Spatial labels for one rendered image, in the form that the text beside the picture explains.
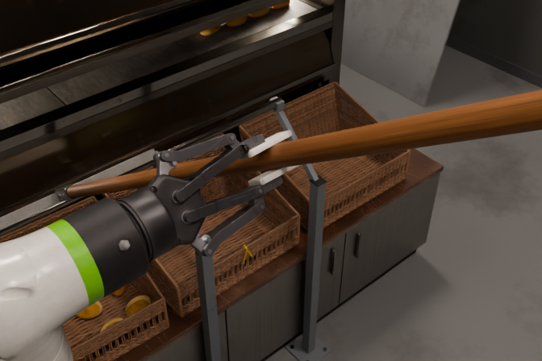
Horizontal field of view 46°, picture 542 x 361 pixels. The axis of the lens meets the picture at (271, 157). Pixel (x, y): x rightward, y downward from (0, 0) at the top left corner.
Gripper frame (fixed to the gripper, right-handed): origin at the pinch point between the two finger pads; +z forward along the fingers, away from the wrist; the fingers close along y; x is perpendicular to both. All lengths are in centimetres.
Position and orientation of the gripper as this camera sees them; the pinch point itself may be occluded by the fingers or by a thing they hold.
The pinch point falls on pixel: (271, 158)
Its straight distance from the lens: 80.0
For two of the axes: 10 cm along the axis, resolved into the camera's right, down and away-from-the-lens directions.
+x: 5.4, -1.0, -8.4
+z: 7.5, -4.0, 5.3
